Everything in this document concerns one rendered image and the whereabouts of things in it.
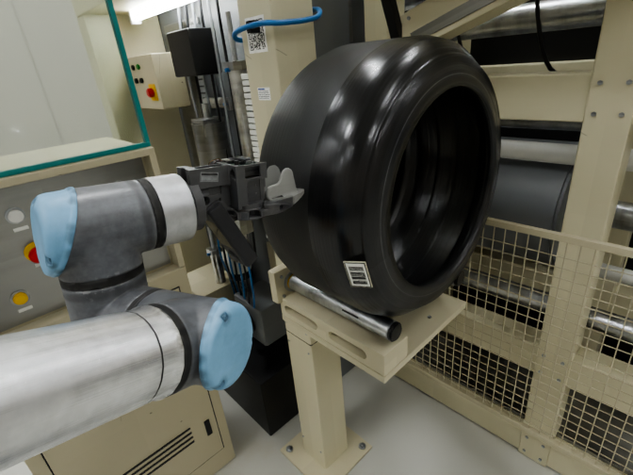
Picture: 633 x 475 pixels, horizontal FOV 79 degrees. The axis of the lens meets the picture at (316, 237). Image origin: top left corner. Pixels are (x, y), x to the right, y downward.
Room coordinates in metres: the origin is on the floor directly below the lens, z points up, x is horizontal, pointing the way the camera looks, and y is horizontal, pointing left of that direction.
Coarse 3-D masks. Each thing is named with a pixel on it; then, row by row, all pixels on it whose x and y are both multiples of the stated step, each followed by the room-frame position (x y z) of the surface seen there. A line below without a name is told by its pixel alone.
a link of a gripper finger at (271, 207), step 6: (288, 198) 0.57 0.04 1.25; (264, 204) 0.54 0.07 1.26; (270, 204) 0.54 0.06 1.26; (276, 204) 0.54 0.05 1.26; (282, 204) 0.55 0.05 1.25; (288, 204) 0.57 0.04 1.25; (252, 210) 0.53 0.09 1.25; (258, 210) 0.53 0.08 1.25; (264, 210) 0.53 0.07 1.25; (270, 210) 0.53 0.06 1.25; (276, 210) 0.54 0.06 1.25; (282, 210) 0.55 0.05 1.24; (258, 216) 0.53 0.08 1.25; (264, 216) 0.53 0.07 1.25
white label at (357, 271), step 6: (348, 264) 0.57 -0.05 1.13; (354, 264) 0.57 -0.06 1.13; (360, 264) 0.56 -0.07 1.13; (348, 270) 0.58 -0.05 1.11; (354, 270) 0.57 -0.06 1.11; (360, 270) 0.57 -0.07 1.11; (366, 270) 0.56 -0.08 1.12; (348, 276) 0.58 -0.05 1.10; (354, 276) 0.57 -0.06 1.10; (360, 276) 0.57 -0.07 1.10; (366, 276) 0.56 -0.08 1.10; (354, 282) 0.58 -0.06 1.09; (360, 282) 0.57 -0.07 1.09; (366, 282) 0.57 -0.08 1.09
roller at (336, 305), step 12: (300, 288) 0.86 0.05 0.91; (312, 288) 0.84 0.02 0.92; (324, 300) 0.79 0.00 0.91; (336, 300) 0.77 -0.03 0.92; (336, 312) 0.76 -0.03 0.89; (348, 312) 0.73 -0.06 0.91; (360, 312) 0.72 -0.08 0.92; (360, 324) 0.71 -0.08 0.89; (372, 324) 0.68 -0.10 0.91; (384, 324) 0.66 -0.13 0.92; (396, 324) 0.66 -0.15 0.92; (384, 336) 0.65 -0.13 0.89; (396, 336) 0.66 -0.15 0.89
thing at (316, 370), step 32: (256, 0) 1.01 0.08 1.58; (288, 0) 1.01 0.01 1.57; (288, 32) 1.00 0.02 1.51; (256, 64) 1.03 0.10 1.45; (288, 64) 0.99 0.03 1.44; (256, 96) 1.05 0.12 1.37; (256, 128) 1.06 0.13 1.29; (320, 352) 1.00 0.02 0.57; (320, 384) 0.99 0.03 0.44; (320, 416) 0.98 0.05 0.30; (320, 448) 0.98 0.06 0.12
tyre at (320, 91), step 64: (320, 64) 0.79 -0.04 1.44; (384, 64) 0.68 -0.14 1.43; (448, 64) 0.72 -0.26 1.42; (320, 128) 0.65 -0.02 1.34; (384, 128) 0.61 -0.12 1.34; (448, 128) 1.01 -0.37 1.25; (320, 192) 0.60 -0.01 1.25; (384, 192) 0.59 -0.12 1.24; (448, 192) 1.00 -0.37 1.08; (320, 256) 0.61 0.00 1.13; (384, 256) 0.59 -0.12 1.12; (448, 256) 0.87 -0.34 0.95
